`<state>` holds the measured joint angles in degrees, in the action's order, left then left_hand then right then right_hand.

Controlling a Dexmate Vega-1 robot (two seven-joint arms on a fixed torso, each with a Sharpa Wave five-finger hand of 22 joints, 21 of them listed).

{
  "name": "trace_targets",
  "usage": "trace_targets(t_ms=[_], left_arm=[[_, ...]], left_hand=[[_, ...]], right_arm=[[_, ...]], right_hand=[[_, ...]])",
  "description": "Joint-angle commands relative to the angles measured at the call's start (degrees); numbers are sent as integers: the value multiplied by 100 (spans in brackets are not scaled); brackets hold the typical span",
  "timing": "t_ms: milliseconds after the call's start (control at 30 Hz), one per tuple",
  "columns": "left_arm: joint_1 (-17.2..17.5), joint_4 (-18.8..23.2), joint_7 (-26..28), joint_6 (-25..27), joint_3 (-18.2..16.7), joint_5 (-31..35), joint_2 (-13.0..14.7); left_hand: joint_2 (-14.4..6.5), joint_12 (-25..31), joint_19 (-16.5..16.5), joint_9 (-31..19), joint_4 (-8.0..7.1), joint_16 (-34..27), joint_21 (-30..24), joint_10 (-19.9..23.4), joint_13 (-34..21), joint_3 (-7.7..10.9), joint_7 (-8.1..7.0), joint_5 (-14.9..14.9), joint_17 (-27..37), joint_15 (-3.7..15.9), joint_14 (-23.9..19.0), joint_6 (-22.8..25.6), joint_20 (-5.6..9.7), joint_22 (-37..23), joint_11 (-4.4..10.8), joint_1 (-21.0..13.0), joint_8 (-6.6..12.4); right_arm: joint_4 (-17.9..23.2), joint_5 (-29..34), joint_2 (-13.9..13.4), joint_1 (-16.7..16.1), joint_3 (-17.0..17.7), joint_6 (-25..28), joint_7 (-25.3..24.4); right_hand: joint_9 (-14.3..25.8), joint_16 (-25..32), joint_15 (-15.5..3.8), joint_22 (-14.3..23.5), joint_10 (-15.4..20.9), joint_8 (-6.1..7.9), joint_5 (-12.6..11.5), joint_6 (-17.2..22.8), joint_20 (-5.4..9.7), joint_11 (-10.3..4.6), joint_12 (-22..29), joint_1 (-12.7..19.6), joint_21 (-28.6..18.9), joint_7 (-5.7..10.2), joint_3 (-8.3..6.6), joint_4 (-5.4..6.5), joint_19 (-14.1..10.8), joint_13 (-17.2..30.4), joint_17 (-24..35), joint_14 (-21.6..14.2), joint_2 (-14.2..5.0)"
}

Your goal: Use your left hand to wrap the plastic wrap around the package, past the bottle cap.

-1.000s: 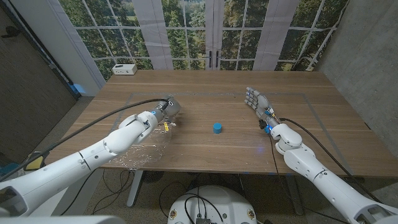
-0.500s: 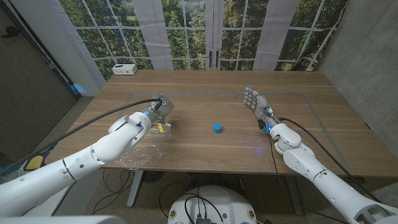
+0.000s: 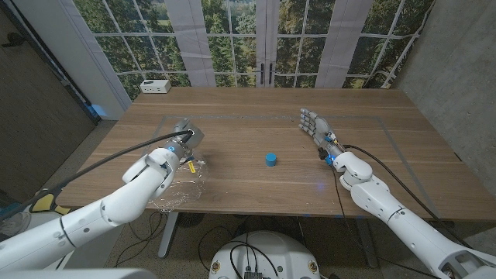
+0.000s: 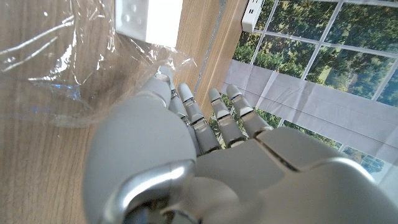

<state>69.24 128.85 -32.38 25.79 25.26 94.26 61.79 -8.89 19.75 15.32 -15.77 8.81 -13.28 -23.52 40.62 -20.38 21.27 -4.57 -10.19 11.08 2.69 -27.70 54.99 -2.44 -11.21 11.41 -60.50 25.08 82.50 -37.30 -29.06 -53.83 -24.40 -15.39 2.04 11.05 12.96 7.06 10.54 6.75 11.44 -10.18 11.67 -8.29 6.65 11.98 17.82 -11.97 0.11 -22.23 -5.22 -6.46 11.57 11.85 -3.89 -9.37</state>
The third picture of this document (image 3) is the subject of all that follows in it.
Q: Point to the clear plastic wrap sheet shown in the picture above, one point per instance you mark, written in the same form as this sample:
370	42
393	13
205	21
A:
186	190

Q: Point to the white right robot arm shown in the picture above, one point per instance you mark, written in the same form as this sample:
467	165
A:
395	213

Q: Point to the small blue object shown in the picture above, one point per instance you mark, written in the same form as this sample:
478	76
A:
97	110

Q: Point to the grey white sneaker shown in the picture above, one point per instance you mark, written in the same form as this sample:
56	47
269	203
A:
13	224

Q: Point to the white power strip box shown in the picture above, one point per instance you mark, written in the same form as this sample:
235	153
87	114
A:
155	86

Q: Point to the grey table leg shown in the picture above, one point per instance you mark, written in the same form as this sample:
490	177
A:
367	244

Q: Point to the blue bottle cap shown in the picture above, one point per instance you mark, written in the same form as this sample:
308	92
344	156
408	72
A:
271	159

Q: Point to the white table leg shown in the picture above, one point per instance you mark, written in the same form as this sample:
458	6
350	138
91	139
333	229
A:
168	234

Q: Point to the black round floor foot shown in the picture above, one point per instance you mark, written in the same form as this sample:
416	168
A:
190	219

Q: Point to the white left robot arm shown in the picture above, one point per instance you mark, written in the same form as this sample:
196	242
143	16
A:
116	201

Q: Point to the white robot torso base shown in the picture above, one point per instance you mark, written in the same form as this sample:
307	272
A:
267	252

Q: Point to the yellow black teal tool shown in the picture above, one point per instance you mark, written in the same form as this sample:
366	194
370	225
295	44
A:
44	203

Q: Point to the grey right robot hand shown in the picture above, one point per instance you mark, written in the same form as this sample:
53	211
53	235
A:
319	128

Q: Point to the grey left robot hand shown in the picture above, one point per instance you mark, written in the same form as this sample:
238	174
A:
190	135

